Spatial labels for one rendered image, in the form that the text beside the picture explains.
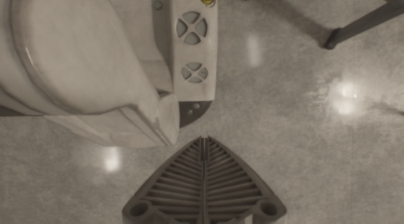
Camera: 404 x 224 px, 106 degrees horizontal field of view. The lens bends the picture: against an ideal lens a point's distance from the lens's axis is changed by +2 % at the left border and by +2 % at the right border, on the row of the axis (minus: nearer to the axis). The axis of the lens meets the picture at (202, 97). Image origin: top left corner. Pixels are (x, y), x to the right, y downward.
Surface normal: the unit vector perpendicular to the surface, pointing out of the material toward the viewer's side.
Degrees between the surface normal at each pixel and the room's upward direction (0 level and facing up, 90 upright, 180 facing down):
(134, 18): 0
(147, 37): 0
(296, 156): 0
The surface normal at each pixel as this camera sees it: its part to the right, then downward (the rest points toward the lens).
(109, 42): 1.00, -0.02
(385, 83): -0.02, 0.17
